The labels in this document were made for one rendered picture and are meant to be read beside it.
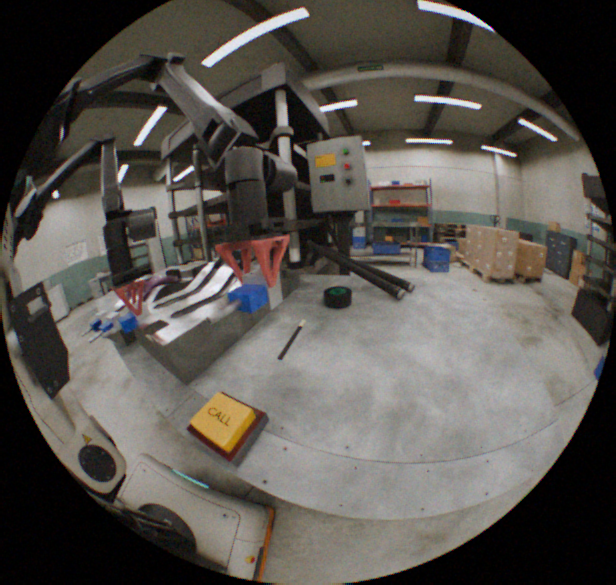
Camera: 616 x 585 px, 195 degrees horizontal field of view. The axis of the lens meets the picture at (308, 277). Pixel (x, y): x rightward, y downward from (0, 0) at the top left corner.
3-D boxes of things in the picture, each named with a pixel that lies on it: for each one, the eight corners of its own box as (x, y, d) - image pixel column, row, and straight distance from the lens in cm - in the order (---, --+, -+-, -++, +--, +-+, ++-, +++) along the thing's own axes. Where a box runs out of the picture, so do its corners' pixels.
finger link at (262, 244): (260, 278, 33) (252, 226, 32) (295, 280, 29) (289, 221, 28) (233, 292, 28) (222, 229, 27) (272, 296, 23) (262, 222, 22)
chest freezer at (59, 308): (70, 311, 777) (62, 283, 770) (68, 316, 702) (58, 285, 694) (42, 328, 819) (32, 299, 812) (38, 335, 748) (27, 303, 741)
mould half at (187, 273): (127, 346, 61) (110, 310, 58) (98, 334, 85) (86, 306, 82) (212, 284, 91) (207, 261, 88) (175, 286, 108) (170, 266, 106)
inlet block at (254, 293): (227, 344, 22) (215, 302, 20) (202, 334, 26) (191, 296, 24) (283, 301, 31) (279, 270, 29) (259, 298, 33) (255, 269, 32)
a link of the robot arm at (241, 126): (204, 154, 37) (229, 113, 33) (251, 162, 43) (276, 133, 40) (226, 203, 29) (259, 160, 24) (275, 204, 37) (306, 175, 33)
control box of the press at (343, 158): (362, 374, 137) (360, 131, 101) (321, 367, 142) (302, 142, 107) (365, 353, 153) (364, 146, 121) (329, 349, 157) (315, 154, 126)
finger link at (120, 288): (145, 305, 52) (134, 269, 51) (154, 310, 45) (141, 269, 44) (122, 317, 51) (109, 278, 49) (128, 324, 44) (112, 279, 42)
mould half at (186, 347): (186, 386, 37) (151, 319, 30) (139, 344, 59) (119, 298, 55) (300, 285, 67) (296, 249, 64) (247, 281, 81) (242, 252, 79)
